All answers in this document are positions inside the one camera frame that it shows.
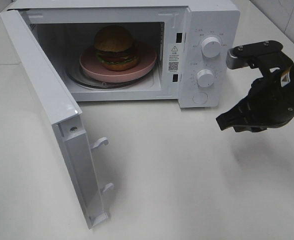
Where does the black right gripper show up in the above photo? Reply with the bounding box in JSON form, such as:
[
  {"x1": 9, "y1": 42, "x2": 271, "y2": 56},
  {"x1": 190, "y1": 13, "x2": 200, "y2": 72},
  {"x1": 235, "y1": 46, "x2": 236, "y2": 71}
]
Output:
[{"x1": 216, "y1": 72, "x2": 294, "y2": 133}]

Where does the white timer knob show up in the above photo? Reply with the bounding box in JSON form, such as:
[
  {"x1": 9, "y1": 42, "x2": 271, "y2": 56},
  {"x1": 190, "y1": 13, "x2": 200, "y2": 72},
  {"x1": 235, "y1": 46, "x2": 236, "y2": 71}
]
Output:
[{"x1": 196, "y1": 69, "x2": 215, "y2": 88}]

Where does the toy hamburger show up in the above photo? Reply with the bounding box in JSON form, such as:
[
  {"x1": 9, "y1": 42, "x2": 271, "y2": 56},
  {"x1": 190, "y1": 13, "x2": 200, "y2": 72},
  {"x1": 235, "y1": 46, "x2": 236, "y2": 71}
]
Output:
[{"x1": 93, "y1": 25, "x2": 140, "y2": 71}]

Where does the pink round plate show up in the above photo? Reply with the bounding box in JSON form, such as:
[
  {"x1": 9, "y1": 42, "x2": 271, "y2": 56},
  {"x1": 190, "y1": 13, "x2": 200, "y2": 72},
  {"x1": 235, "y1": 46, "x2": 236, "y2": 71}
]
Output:
[{"x1": 79, "y1": 42, "x2": 157, "y2": 83}]

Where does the white microwave door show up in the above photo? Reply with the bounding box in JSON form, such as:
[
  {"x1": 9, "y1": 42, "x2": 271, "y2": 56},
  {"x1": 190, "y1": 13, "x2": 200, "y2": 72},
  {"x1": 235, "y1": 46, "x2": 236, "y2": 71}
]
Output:
[{"x1": 0, "y1": 10, "x2": 114, "y2": 229}]

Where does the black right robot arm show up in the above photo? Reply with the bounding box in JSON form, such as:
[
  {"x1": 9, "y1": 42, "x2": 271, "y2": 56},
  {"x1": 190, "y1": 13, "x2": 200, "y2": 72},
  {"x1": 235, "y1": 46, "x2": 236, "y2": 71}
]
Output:
[{"x1": 216, "y1": 64, "x2": 294, "y2": 133}]

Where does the white upper power knob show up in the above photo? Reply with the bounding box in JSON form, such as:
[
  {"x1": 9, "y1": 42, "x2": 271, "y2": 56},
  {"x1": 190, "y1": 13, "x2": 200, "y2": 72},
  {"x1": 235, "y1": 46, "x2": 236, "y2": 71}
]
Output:
[{"x1": 201, "y1": 36, "x2": 222, "y2": 58}]

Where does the white microwave oven body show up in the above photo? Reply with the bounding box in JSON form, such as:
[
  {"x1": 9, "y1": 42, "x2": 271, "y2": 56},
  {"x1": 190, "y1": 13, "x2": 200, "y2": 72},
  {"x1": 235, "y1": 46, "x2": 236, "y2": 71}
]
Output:
[{"x1": 3, "y1": 0, "x2": 240, "y2": 108}]

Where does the glass microwave turntable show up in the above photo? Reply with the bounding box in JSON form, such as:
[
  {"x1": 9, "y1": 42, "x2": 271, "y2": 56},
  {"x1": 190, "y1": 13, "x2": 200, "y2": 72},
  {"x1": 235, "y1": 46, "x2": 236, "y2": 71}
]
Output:
[{"x1": 65, "y1": 65, "x2": 161, "y2": 91}]

